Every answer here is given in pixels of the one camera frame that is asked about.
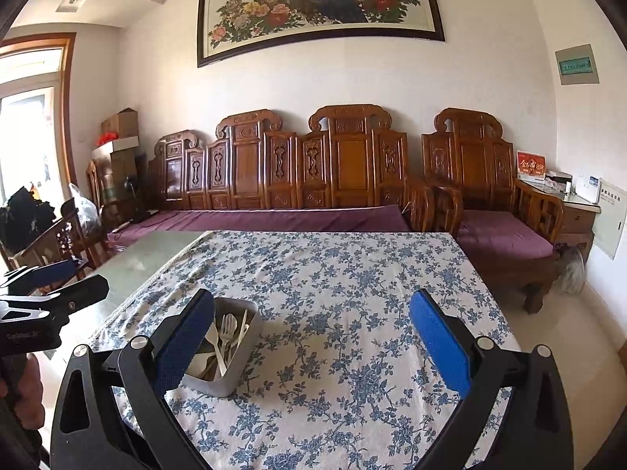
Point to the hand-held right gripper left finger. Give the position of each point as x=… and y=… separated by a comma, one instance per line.
x=186, y=338

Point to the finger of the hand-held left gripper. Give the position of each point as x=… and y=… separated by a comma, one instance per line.
x=49, y=273
x=78, y=293

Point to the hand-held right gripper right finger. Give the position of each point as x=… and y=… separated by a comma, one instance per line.
x=441, y=340

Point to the white soup spoon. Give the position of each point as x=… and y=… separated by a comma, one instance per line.
x=196, y=365

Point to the white plastic fork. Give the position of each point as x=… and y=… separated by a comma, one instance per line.
x=228, y=325

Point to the grey utensil box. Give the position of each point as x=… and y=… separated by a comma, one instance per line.
x=228, y=384

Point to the person's left hand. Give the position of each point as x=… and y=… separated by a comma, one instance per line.
x=34, y=401

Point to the wooden chair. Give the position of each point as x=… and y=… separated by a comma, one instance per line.
x=61, y=242

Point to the black bag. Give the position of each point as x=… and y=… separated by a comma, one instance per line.
x=24, y=218

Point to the clear plastic bag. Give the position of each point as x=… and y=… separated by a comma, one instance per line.
x=87, y=210

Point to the blue floral tablecloth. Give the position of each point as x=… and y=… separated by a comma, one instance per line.
x=333, y=352

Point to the small black fan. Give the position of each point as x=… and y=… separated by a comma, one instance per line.
x=133, y=195

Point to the purple armchair cushion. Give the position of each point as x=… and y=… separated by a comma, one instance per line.
x=504, y=237

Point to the white flat box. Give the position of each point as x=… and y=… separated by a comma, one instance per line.
x=117, y=148

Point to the purple sofa cushion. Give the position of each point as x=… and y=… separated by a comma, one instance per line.
x=274, y=219

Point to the grey fuzzy round object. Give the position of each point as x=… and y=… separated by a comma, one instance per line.
x=572, y=270

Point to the brown cardboard box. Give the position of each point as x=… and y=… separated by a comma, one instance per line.
x=121, y=123

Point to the carved wooden sofa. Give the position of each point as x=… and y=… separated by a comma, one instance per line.
x=250, y=171

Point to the wooden side table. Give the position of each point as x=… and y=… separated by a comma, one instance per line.
x=578, y=220

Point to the carved wooden armchair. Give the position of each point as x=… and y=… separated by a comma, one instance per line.
x=470, y=156

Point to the red card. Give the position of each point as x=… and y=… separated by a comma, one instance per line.
x=531, y=164

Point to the framed peacock painting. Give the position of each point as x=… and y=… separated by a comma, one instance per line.
x=313, y=5

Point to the wooden window frame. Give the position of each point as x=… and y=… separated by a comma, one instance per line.
x=68, y=107

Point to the white wall panel door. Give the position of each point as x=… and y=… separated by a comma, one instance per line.
x=610, y=220

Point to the grey wall box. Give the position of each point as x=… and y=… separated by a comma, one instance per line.
x=578, y=64

